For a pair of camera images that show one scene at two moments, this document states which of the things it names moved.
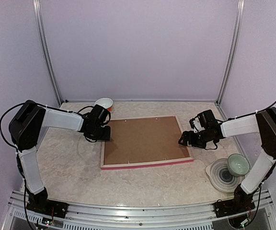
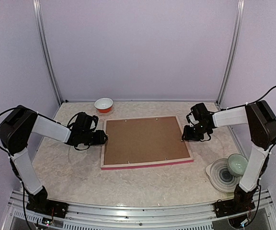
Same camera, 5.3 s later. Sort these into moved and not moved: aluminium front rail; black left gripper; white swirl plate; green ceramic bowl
Moved: black left gripper
Not moved: green ceramic bowl; aluminium front rail; white swirl plate
